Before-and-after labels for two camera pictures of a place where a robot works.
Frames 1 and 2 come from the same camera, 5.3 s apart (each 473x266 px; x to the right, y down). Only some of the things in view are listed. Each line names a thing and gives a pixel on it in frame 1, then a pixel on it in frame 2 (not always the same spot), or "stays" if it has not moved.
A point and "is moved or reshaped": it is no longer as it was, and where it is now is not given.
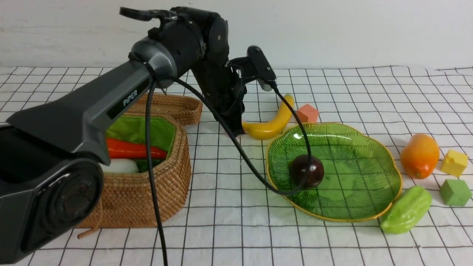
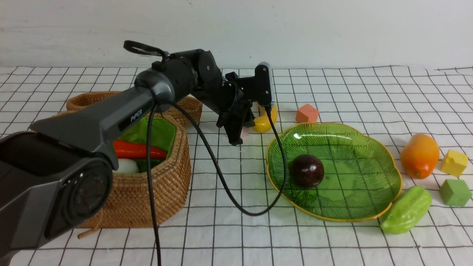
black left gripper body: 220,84 stays
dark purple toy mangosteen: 298,166 stays
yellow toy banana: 270,129 is moved or reshaped
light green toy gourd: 412,205 stays
